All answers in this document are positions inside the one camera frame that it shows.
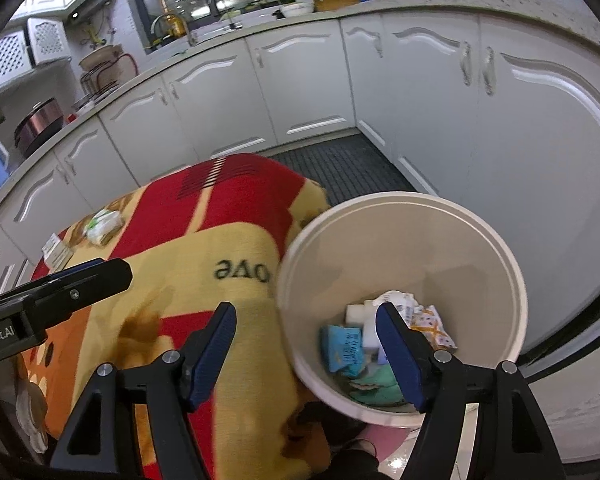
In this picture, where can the white perforated wall cabinets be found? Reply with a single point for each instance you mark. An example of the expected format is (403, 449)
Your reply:
(10, 55)

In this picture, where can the dark red rice cooker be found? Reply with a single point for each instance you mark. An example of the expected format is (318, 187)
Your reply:
(37, 125)

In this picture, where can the white foam block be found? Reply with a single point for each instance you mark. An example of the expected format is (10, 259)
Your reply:
(357, 315)

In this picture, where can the black floor mat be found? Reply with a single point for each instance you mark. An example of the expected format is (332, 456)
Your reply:
(340, 170)

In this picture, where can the yellow oil bottle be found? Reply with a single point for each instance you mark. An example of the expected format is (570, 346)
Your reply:
(172, 26)

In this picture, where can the small flat box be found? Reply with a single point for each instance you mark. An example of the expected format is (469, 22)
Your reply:
(56, 250)

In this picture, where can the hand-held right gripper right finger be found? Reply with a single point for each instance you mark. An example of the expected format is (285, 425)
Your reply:
(397, 355)

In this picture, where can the red yellow printed blanket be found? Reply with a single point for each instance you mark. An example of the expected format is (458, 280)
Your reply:
(230, 240)

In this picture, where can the white bowl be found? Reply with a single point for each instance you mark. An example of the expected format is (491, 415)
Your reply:
(296, 8)

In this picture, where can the cream plastic bin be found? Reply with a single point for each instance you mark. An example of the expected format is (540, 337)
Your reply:
(405, 250)

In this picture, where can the white kitchen base cabinets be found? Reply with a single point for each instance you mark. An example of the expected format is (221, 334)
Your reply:
(430, 110)

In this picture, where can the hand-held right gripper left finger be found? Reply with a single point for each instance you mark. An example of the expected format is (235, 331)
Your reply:
(212, 350)

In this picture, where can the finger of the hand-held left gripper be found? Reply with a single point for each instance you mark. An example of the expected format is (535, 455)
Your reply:
(90, 280)

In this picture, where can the blue snack packet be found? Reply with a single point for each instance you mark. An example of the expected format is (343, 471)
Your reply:
(342, 347)

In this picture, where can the green white wipes packet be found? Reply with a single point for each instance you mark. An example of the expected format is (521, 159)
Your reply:
(102, 225)

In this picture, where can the green crumpled packet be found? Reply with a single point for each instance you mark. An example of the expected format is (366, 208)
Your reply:
(380, 385)

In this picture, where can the orange patterned packet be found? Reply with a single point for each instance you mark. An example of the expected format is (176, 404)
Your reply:
(432, 330)

